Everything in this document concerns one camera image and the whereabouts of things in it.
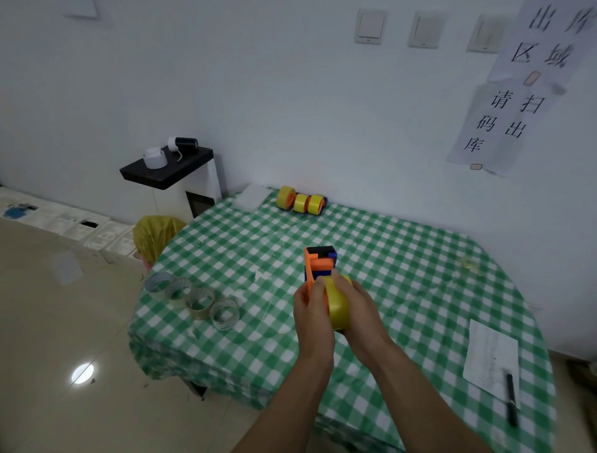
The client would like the person's left hand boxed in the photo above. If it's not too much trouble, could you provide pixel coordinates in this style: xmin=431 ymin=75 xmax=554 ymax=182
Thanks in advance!
xmin=292 ymin=276 xmax=336 ymax=365

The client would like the person's right hand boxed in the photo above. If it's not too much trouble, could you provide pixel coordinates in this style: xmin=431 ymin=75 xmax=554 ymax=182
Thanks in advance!
xmin=330 ymin=269 xmax=397 ymax=372

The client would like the white printed tape roll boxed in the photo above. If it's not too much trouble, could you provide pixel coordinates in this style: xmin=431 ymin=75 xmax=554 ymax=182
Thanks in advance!
xmin=210 ymin=298 xmax=241 ymax=332

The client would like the beige tape roll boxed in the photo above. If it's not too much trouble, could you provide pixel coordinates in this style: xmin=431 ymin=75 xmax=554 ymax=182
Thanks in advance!
xmin=165 ymin=278 xmax=193 ymax=307

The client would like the person's right forearm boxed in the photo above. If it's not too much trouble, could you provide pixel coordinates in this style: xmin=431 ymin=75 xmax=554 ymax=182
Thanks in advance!
xmin=371 ymin=343 xmax=495 ymax=453

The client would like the person's left forearm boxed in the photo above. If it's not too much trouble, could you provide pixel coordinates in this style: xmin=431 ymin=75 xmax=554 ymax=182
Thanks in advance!
xmin=231 ymin=354 xmax=335 ymax=453

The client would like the green checkered tablecloth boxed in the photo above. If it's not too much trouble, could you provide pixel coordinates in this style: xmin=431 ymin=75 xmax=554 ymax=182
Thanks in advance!
xmin=128 ymin=192 xmax=558 ymax=453

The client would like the white paper sheet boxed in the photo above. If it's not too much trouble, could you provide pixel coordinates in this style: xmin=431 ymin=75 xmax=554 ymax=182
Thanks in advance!
xmin=462 ymin=319 xmax=520 ymax=409

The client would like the white foam pad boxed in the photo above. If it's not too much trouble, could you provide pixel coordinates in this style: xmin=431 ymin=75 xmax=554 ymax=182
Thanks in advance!
xmin=231 ymin=183 xmax=273 ymax=213

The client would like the black pen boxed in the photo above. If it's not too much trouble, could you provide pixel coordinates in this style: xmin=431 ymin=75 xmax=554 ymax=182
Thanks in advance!
xmin=506 ymin=372 xmax=519 ymax=428

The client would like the yellow plastic bag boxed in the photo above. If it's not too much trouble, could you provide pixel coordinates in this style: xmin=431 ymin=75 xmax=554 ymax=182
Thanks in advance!
xmin=132 ymin=215 xmax=187 ymax=262

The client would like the white cabinet with black top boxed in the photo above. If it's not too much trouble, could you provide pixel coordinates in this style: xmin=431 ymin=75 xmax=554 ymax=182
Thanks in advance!
xmin=119 ymin=146 xmax=223 ymax=225

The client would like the row of white boxes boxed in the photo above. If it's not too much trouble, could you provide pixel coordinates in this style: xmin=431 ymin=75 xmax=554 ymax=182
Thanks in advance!
xmin=0 ymin=187 xmax=141 ymax=269

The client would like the blue object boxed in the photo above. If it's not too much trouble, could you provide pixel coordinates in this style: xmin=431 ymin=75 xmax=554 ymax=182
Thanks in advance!
xmin=3 ymin=203 xmax=39 ymax=220

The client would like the white paper wall sign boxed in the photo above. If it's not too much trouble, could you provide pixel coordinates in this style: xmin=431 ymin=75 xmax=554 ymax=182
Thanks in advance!
xmin=487 ymin=0 xmax=597 ymax=92
xmin=446 ymin=82 xmax=568 ymax=177

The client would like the white wall switch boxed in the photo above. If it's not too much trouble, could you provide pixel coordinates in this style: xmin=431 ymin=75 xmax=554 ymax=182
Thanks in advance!
xmin=467 ymin=14 xmax=509 ymax=54
xmin=354 ymin=9 xmax=388 ymax=45
xmin=408 ymin=12 xmax=447 ymax=49

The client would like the white printed wall paper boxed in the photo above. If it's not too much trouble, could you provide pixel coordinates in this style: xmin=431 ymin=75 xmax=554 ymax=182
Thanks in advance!
xmin=63 ymin=0 xmax=100 ymax=19

